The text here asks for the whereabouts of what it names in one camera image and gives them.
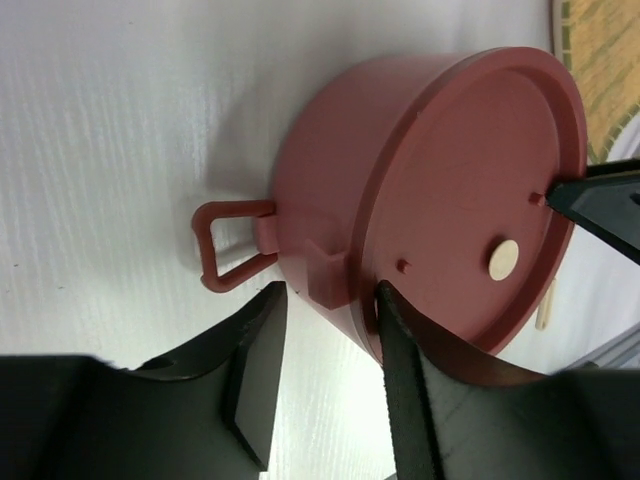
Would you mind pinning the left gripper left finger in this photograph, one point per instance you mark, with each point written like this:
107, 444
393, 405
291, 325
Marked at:
203, 410

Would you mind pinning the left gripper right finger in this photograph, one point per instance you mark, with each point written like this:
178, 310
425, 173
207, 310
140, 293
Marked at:
457, 412

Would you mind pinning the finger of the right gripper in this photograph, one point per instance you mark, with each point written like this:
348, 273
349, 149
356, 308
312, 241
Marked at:
604, 202

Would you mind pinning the dark red lid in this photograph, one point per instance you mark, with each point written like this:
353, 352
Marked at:
454, 214

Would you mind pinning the pink steel-lined pot with handles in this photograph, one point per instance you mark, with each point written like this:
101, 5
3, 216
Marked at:
307, 225

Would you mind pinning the cream small stick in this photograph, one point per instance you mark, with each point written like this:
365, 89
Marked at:
544, 310

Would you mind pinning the bamboo serving mat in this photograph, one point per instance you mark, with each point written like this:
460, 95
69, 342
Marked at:
598, 43

